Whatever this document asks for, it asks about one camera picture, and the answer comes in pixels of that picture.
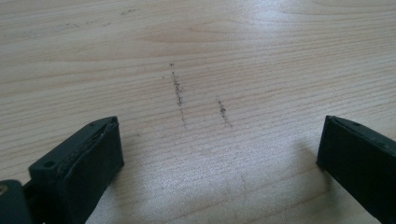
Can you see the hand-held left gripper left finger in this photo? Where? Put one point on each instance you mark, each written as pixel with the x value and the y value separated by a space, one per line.
pixel 84 161

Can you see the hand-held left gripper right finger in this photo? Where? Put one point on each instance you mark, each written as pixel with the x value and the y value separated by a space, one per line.
pixel 358 155

